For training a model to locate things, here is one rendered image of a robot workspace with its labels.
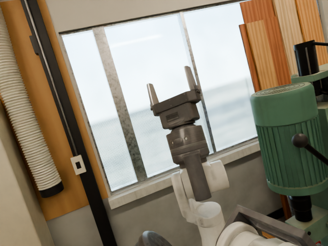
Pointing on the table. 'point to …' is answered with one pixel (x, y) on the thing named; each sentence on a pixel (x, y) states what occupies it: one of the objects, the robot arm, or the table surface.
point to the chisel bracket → (320, 233)
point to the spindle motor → (276, 173)
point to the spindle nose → (301, 208)
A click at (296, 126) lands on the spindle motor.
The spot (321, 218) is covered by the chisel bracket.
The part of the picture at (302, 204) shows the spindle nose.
